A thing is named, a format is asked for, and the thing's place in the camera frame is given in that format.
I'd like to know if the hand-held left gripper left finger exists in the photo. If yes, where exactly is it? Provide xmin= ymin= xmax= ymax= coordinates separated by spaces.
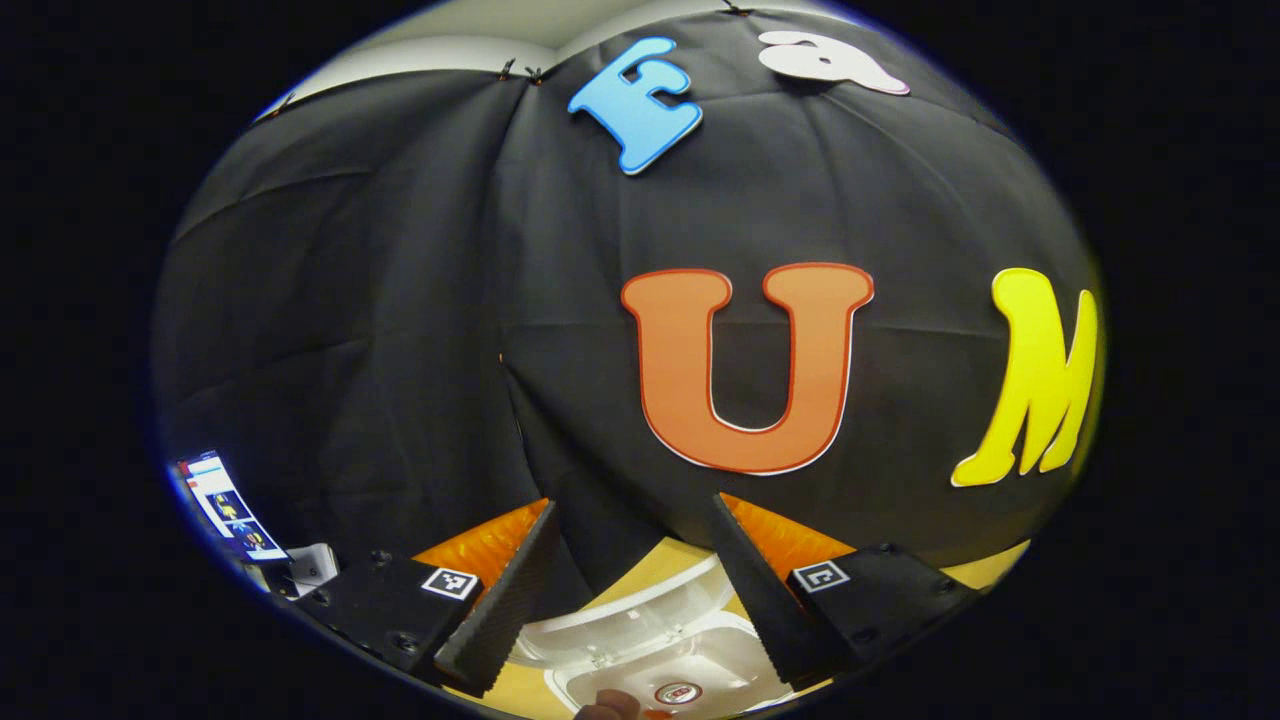
xmin=295 ymin=498 xmax=559 ymax=698

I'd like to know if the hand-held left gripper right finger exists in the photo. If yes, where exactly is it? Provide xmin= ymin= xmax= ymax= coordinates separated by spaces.
xmin=712 ymin=492 xmax=981 ymax=689

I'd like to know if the white desktop garbage bin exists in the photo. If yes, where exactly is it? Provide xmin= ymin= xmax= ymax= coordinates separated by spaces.
xmin=515 ymin=555 xmax=801 ymax=720

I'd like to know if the wooden desktop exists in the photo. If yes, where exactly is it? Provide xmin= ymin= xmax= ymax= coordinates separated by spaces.
xmin=445 ymin=535 xmax=1031 ymax=720

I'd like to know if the computer monitor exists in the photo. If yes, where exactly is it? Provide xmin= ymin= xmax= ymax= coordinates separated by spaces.
xmin=178 ymin=450 xmax=291 ymax=566

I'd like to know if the black backdrop cloth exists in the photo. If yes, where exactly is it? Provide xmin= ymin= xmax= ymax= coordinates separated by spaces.
xmin=150 ymin=5 xmax=1106 ymax=601

